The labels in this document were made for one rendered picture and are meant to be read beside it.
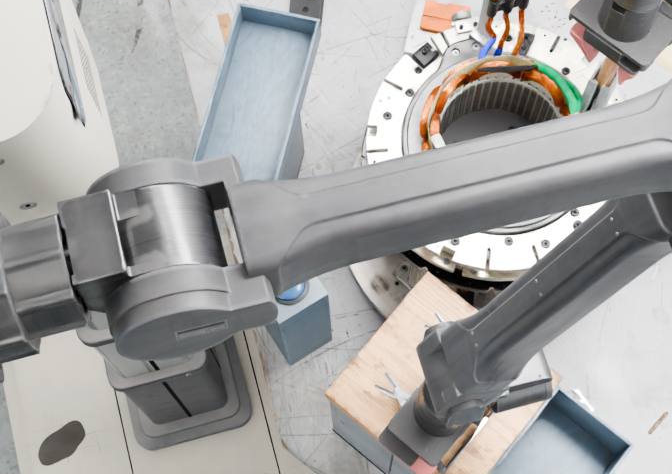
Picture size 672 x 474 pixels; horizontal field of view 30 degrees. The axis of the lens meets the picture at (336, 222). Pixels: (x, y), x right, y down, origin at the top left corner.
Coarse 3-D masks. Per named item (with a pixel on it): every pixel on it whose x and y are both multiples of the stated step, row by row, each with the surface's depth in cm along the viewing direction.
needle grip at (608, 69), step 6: (606, 60) 138; (606, 66) 139; (612, 66) 138; (600, 72) 141; (606, 72) 140; (612, 72) 140; (600, 78) 142; (606, 78) 141; (612, 78) 142; (600, 84) 143; (606, 84) 142
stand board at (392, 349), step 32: (416, 288) 147; (448, 288) 147; (416, 320) 146; (448, 320) 146; (384, 352) 145; (416, 352) 145; (352, 384) 144; (384, 384) 144; (416, 384) 144; (352, 416) 143; (384, 416) 143; (512, 416) 143; (480, 448) 142
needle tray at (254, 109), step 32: (256, 32) 163; (288, 32) 162; (320, 32) 161; (224, 64) 158; (256, 64) 161; (288, 64) 161; (224, 96) 160; (256, 96) 160; (288, 96) 160; (224, 128) 158; (256, 128) 158; (288, 128) 154; (192, 160) 153; (256, 160) 157; (288, 160) 168
